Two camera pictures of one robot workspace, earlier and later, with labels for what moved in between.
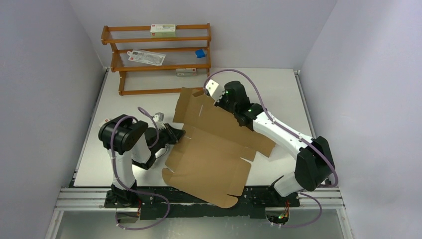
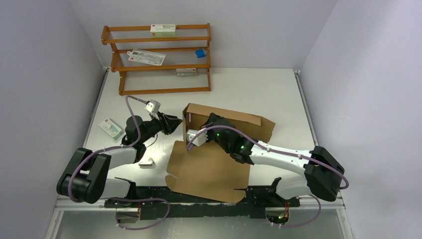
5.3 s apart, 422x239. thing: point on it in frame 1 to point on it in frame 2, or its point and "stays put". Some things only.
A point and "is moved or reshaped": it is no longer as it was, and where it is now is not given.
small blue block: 200,53 stays put
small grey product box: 191,71 stays put
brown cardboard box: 208,159 is moved or reshaped
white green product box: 164,30 stays put
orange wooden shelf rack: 159,59 stays put
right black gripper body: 223,103 to 211,136
